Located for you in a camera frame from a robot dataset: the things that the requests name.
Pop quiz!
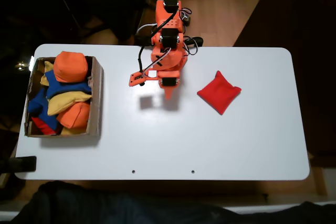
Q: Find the large red bean bag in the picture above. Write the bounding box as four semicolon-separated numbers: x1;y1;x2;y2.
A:
196;70;242;116

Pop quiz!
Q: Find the brown cardboard box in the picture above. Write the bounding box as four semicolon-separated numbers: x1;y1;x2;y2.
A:
24;56;104;138

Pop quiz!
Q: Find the large orange bean bag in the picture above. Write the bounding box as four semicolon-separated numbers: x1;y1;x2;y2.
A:
53;50;89;83

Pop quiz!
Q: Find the large yellow bean bag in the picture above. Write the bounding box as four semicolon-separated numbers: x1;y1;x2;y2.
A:
47;91;92;116

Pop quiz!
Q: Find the blue bean bag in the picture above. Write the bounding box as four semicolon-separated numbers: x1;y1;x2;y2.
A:
44;70;92;101
27;87;62;133

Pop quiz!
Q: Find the small red bean bag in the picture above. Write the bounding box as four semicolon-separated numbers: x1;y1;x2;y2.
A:
31;116;61;136

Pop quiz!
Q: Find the person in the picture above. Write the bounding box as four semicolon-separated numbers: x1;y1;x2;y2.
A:
10;180;336;224

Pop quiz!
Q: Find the black table clamp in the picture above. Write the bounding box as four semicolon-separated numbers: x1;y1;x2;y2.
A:
0;156;37;174

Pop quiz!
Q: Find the wooden table leg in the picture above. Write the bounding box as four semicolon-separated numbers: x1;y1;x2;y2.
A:
308;153;329;198

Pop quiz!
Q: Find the orange camera mount with camera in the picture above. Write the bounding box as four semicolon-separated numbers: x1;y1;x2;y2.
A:
128;69;160;88

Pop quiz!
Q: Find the black camera cable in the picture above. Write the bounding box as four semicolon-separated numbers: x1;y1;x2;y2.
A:
137;45;148;74

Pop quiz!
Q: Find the white cable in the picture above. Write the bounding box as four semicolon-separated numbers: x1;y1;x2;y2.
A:
135;23;159;36

